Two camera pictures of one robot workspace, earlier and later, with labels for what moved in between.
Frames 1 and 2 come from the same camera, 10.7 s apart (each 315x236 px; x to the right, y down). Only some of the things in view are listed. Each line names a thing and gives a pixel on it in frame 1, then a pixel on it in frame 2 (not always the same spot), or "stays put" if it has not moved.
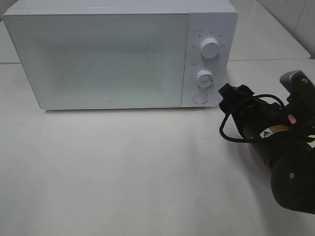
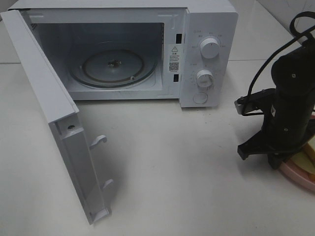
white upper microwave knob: (209, 47) stays put
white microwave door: (82, 61) to (77, 154)
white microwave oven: (104, 54) stays put
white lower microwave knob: (204, 78) stays put
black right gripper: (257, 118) to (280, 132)
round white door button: (200, 98) stays put
